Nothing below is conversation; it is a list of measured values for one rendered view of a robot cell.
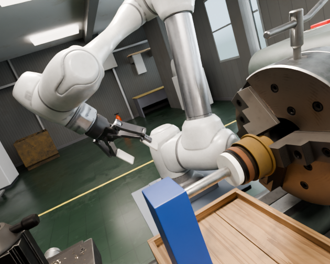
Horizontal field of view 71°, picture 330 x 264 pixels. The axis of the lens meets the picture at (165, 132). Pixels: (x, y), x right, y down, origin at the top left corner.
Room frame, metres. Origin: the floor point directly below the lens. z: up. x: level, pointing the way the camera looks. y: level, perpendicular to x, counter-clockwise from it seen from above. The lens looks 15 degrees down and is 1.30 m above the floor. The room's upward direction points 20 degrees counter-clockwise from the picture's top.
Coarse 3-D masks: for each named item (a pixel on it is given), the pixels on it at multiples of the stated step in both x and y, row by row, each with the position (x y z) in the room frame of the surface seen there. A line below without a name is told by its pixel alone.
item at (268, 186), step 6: (276, 168) 0.44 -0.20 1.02; (282, 168) 0.46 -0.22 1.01; (276, 174) 0.46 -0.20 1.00; (282, 174) 0.47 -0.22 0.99; (264, 180) 0.46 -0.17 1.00; (270, 180) 0.45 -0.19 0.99; (276, 180) 0.47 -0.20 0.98; (282, 180) 0.48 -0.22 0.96; (270, 186) 0.47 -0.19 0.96; (276, 186) 0.48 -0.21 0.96
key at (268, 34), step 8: (320, 0) 0.48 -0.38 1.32; (312, 8) 0.46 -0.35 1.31; (320, 8) 0.47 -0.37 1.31; (304, 16) 0.44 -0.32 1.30; (312, 16) 0.45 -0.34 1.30; (288, 24) 0.41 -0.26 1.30; (296, 24) 0.42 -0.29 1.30; (264, 32) 0.38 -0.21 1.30; (272, 32) 0.38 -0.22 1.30; (280, 32) 0.40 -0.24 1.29
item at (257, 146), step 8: (248, 136) 0.43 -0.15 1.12; (256, 136) 0.41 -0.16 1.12; (264, 136) 0.43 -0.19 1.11; (232, 144) 0.44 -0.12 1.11; (240, 144) 0.41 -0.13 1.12; (248, 144) 0.40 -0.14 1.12; (256, 144) 0.40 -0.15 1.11; (264, 144) 0.39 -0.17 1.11; (232, 152) 0.40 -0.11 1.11; (240, 152) 0.39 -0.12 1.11; (248, 152) 0.39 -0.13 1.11; (256, 152) 0.39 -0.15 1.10; (264, 152) 0.39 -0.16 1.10; (240, 160) 0.38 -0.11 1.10; (248, 160) 0.38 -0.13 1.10; (256, 160) 0.38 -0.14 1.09; (264, 160) 0.38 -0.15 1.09; (272, 160) 0.38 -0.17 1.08; (248, 168) 0.38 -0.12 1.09; (256, 168) 0.38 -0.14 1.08; (264, 168) 0.38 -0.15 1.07; (272, 168) 0.39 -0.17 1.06; (248, 176) 0.38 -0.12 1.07; (256, 176) 0.39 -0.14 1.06; (240, 184) 0.40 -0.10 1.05
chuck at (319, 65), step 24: (264, 72) 0.47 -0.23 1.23; (288, 72) 0.41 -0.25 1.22; (312, 72) 0.37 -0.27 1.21; (264, 96) 0.48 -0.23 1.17; (288, 96) 0.42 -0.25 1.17; (312, 96) 0.38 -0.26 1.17; (288, 120) 0.51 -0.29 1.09; (312, 120) 0.38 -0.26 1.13; (288, 168) 0.46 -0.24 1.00; (312, 168) 0.40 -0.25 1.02; (288, 192) 0.48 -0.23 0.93; (312, 192) 0.41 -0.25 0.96
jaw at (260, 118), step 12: (240, 96) 0.49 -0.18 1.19; (252, 96) 0.49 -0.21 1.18; (240, 108) 0.50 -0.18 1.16; (252, 108) 0.47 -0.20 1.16; (264, 108) 0.47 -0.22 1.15; (240, 120) 0.49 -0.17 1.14; (252, 120) 0.46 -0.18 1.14; (264, 120) 0.46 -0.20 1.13; (276, 120) 0.46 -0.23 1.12; (240, 132) 0.46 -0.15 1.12; (252, 132) 0.44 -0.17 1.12; (264, 132) 0.46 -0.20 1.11
